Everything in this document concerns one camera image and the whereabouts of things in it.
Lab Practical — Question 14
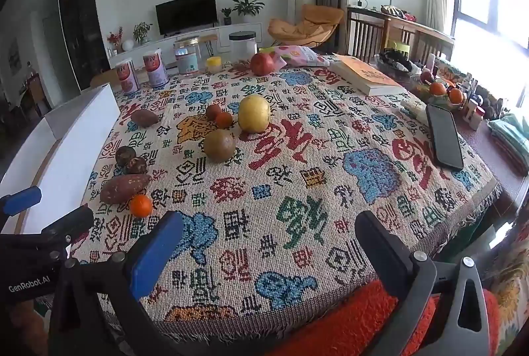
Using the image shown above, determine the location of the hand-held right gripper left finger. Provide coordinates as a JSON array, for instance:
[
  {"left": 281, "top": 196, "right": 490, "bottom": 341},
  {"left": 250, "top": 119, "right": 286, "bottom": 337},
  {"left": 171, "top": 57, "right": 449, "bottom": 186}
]
[{"left": 47, "top": 210, "right": 186, "bottom": 356}]

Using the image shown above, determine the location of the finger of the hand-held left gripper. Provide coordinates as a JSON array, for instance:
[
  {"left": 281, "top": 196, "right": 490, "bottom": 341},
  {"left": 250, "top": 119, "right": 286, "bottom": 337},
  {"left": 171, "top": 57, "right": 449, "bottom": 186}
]
[
  {"left": 39, "top": 205, "right": 95, "bottom": 253},
  {"left": 0, "top": 186, "right": 43, "bottom": 218}
]

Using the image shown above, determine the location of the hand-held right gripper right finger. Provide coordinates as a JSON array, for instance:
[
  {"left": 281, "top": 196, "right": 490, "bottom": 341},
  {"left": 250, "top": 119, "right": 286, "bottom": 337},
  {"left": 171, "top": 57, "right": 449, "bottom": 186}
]
[{"left": 354, "top": 210, "right": 492, "bottom": 356}]

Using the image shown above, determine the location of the large tangerine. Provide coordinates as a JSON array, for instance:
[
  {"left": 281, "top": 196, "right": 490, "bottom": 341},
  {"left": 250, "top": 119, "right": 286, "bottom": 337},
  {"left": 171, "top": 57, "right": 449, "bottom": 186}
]
[{"left": 129, "top": 195, "right": 153, "bottom": 218}]

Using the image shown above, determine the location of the large sweet potato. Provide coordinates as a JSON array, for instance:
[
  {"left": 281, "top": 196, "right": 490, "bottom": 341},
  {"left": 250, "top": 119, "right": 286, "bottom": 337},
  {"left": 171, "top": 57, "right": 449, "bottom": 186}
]
[{"left": 100, "top": 173, "right": 152, "bottom": 204}]

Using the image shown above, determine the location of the white cardboard box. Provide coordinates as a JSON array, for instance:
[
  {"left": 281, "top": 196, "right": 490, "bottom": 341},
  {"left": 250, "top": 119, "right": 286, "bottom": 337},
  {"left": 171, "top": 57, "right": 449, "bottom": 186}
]
[{"left": 0, "top": 83, "right": 121, "bottom": 235}]

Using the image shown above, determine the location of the dark round fruit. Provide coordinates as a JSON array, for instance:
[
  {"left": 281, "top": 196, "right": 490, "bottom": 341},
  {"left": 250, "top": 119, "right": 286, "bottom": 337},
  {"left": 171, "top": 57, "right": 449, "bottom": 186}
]
[
  {"left": 126, "top": 156, "right": 148, "bottom": 175},
  {"left": 115, "top": 146, "right": 137, "bottom": 167}
]

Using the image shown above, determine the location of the brown round fruit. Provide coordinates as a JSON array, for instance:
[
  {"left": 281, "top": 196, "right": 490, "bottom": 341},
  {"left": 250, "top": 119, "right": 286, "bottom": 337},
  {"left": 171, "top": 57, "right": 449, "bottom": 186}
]
[{"left": 203, "top": 129, "right": 236, "bottom": 163}]

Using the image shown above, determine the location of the yellow pear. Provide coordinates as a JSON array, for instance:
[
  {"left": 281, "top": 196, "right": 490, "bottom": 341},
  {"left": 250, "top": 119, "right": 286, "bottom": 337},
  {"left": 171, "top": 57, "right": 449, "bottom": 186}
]
[{"left": 237, "top": 95, "right": 271, "bottom": 134}]

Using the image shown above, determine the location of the orange fuzzy cushion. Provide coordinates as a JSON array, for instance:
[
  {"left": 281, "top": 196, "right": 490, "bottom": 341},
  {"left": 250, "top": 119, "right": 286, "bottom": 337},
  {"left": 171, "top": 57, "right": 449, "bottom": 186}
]
[{"left": 264, "top": 282, "right": 501, "bottom": 356}]

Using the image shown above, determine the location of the black smartphone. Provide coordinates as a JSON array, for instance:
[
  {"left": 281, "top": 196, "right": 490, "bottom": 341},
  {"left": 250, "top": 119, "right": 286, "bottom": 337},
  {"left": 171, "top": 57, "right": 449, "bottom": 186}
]
[{"left": 426, "top": 104, "right": 465, "bottom": 171}]

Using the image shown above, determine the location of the small sweet potato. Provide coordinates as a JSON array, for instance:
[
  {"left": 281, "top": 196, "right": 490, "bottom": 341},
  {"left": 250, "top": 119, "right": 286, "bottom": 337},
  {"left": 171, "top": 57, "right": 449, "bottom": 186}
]
[{"left": 131, "top": 109, "right": 160, "bottom": 128}]

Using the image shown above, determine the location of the floral sofa cover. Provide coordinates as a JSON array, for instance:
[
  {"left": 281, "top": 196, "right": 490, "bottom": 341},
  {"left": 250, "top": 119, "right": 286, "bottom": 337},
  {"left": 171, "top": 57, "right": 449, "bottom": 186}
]
[{"left": 488, "top": 221, "right": 529, "bottom": 356}]

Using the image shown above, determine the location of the white tube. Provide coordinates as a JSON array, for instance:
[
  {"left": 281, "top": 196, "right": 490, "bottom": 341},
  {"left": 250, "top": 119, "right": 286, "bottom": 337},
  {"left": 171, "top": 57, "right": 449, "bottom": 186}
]
[{"left": 400, "top": 100, "right": 428, "bottom": 121}]

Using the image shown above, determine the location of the fruit bowl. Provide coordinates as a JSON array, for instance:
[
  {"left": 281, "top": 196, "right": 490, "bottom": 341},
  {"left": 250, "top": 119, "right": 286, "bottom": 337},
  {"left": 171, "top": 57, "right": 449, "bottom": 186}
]
[{"left": 413, "top": 79, "right": 466, "bottom": 111}]

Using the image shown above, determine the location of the orange cover book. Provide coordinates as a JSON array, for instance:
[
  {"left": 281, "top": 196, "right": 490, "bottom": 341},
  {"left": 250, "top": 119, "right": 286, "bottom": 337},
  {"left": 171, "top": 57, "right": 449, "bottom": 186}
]
[{"left": 329, "top": 55, "right": 408, "bottom": 97}]

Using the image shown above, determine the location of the green folded cloth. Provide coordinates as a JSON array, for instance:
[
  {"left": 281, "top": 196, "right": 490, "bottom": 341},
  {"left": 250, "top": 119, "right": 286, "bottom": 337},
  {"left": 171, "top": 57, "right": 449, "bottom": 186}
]
[{"left": 488, "top": 112, "right": 529, "bottom": 170}]

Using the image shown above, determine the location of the purple red lidded tub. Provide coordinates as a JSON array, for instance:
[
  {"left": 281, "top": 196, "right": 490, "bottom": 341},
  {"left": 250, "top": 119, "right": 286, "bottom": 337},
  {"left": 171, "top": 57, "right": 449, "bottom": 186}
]
[{"left": 142, "top": 48, "right": 169, "bottom": 87}]

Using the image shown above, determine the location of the red flower vase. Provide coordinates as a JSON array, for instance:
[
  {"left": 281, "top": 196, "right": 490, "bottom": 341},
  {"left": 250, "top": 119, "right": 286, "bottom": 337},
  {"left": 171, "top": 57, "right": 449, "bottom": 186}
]
[{"left": 106, "top": 27, "right": 124, "bottom": 55}]

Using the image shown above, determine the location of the black bag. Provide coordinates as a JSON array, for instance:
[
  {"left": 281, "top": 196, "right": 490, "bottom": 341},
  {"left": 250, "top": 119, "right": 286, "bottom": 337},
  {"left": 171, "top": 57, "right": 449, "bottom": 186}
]
[{"left": 378, "top": 48, "right": 414, "bottom": 71}]

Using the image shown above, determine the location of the black display cabinet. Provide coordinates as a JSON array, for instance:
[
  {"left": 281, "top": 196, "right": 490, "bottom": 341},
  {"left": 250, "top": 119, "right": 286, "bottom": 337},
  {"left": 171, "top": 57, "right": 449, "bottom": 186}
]
[{"left": 57, "top": 0, "right": 111, "bottom": 79}]

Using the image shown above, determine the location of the glass jar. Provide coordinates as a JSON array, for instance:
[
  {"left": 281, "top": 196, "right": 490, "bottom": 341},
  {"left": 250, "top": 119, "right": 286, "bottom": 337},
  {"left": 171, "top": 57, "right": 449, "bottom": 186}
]
[{"left": 174, "top": 37, "right": 202, "bottom": 76}]

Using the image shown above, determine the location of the potted plant green vase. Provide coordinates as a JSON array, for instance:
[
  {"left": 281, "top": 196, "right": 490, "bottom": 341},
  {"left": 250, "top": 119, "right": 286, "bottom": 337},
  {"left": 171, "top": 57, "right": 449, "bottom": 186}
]
[{"left": 132, "top": 22, "right": 153, "bottom": 46}]

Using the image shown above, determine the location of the pink snack bag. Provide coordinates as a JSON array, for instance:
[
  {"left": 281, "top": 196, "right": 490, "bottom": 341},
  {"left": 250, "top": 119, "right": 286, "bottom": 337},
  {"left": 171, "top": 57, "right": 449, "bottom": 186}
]
[{"left": 260, "top": 45, "right": 331, "bottom": 69}]

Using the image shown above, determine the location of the wooden bench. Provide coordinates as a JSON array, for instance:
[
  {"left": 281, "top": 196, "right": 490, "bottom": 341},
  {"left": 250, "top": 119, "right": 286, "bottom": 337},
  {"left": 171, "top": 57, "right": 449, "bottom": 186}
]
[{"left": 346, "top": 6, "right": 455, "bottom": 63}]

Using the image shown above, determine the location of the red apple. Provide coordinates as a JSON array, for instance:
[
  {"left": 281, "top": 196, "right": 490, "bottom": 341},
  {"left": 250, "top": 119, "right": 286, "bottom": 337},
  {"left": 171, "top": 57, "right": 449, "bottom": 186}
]
[{"left": 250, "top": 52, "right": 275, "bottom": 76}]

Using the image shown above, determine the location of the wooden stool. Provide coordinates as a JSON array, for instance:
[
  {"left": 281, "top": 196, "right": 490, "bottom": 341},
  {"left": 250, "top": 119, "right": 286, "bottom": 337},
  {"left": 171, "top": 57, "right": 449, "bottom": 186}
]
[{"left": 198, "top": 34, "right": 218, "bottom": 59}]

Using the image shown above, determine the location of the white canister black lid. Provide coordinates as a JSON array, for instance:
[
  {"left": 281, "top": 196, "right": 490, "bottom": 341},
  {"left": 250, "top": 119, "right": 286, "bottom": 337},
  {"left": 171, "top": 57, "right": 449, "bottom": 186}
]
[{"left": 228, "top": 32, "right": 258, "bottom": 62}]

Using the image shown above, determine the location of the white television cabinet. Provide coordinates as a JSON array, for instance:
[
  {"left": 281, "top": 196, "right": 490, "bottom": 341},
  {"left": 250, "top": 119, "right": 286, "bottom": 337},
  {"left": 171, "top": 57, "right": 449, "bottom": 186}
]
[{"left": 108, "top": 22, "right": 264, "bottom": 71}]

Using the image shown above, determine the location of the orange lounge chair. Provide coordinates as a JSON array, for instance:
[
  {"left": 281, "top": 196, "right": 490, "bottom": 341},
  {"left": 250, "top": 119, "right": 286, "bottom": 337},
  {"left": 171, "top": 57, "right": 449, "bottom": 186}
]
[{"left": 268, "top": 4, "right": 345, "bottom": 48}]

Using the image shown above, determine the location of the flat screen television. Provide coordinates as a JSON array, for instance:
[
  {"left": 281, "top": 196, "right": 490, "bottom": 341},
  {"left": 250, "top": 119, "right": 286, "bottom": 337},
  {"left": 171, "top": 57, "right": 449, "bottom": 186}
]
[{"left": 155, "top": 0, "right": 218, "bottom": 37}]

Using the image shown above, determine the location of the large potted plant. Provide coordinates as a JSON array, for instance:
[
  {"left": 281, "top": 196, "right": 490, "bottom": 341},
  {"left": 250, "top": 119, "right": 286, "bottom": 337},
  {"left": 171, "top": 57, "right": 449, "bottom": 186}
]
[{"left": 231, "top": 0, "right": 265, "bottom": 23}]

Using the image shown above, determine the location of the window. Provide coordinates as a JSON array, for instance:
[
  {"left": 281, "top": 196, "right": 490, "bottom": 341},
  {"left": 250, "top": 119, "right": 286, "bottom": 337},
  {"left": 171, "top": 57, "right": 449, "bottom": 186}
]
[{"left": 450, "top": 0, "right": 529, "bottom": 63}]

